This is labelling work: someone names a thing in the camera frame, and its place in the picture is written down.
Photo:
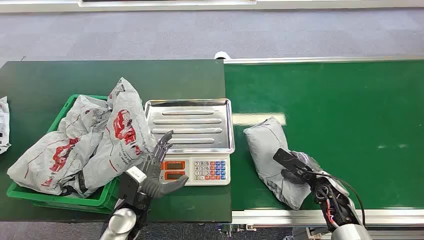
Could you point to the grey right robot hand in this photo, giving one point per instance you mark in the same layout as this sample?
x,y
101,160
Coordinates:
x,y
296,178

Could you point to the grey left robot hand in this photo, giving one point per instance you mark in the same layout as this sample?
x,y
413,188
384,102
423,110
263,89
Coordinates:
x,y
153,180

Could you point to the grey courier package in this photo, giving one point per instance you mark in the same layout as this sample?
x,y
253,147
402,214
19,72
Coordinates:
x,y
265,149

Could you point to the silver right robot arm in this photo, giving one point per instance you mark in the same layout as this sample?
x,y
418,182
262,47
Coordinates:
x,y
334,203

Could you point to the grey package with red print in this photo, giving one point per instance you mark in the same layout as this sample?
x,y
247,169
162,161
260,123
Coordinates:
x,y
124,139
63,149

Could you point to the green conveyor belt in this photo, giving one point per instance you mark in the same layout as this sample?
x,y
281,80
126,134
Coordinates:
x,y
348,126

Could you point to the white conveyor roller end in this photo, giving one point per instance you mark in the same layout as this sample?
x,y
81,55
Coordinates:
x,y
221,55

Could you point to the white courier package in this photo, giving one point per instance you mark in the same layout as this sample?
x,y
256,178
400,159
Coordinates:
x,y
3,126

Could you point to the green plastic crate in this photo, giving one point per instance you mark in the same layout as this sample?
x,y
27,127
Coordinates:
x,y
96,201

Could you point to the electronic scale with steel tray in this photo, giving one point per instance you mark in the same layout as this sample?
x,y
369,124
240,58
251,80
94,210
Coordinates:
x,y
195,129

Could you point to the white skirting strip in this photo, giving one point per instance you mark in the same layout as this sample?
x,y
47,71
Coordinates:
x,y
39,6

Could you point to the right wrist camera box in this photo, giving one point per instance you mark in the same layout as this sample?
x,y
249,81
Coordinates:
x,y
288,159

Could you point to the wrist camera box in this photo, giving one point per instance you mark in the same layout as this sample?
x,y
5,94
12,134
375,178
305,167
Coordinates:
x,y
288,159
130,185

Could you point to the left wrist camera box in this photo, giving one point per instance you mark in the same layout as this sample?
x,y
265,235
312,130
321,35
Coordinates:
x,y
130,185

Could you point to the metal bracket under conveyor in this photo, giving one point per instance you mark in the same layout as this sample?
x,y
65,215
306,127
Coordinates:
x,y
236,228

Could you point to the wide aluminium conveyor rail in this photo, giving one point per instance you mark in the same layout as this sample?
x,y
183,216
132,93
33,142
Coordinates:
x,y
391,217

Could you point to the thin aluminium conveyor rail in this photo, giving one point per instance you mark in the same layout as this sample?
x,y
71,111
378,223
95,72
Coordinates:
x,y
331,59

